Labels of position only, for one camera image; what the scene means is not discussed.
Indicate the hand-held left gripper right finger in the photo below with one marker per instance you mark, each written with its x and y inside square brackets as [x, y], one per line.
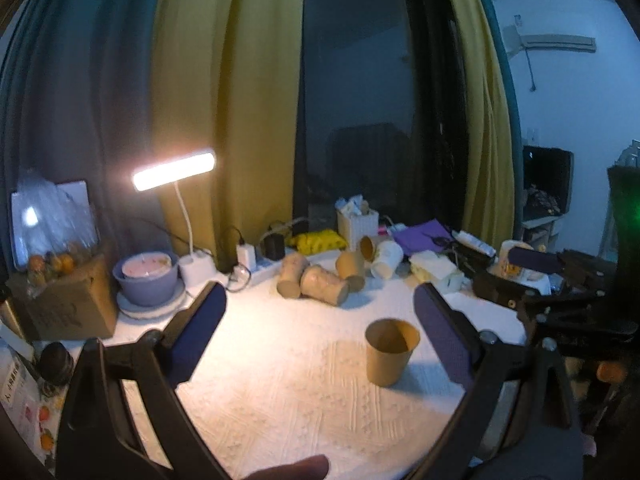
[442, 332]

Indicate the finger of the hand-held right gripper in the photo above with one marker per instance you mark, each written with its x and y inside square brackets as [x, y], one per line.
[575, 317]
[532, 259]

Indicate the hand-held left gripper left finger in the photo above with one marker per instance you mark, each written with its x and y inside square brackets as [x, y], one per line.
[200, 330]

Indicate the brown paper cup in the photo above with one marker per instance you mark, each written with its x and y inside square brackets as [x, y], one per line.
[390, 357]
[324, 285]
[351, 269]
[369, 248]
[291, 276]

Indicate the white paper cup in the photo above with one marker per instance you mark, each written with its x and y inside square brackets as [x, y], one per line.
[386, 259]

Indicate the cream printed mug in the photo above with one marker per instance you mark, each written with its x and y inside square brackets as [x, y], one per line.
[517, 275]

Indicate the white low cabinet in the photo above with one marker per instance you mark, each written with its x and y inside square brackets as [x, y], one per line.
[540, 230]

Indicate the black case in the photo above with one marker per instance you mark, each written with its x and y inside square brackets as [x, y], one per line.
[495, 287]

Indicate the pale round plate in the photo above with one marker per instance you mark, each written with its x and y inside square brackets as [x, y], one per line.
[150, 310]

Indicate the white tube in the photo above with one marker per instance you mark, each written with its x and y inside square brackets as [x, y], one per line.
[472, 242]

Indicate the pale yellow box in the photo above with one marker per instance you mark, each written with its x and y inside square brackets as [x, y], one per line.
[435, 267]

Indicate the purple bowl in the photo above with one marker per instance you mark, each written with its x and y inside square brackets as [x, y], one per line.
[146, 280]

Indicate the black monitor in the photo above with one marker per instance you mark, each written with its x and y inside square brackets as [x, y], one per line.
[547, 175]

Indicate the white charger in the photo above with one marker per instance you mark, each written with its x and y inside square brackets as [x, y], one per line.
[246, 256]

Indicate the white power strip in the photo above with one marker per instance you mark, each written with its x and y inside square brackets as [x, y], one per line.
[262, 269]

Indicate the purple cloth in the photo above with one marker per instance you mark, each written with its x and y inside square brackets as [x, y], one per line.
[420, 237]

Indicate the black power adapter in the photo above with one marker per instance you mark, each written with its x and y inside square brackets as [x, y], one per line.
[274, 247]

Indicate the white textured table mat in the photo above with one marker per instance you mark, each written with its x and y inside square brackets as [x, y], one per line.
[300, 400]

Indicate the cardboard box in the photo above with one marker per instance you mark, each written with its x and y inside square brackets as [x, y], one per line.
[70, 305]

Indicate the white woven basket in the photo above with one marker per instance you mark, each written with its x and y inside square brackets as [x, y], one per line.
[357, 225]

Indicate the yellow curtain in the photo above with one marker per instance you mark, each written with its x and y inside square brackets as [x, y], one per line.
[230, 110]
[487, 125]

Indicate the black round container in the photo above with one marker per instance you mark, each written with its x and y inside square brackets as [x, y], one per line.
[56, 362]

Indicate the yellow cloth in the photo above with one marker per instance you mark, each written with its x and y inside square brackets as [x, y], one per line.
[320, 241]

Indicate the orange fruit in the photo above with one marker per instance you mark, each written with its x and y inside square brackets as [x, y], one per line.
[36, 263]
[65, 262]

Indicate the white desk lamp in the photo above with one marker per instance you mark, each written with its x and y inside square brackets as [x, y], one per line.
[175, 169]

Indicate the fruit print packet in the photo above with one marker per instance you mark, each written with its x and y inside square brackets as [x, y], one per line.
[25, 405]

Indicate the white air conditioner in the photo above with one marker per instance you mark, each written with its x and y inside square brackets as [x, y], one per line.
[550, 40]

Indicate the dark glass window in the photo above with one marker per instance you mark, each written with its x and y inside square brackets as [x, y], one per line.
[370, 95]

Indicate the teal curtain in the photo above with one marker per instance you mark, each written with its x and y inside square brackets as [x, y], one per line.
[75, 85]
[500, 25]

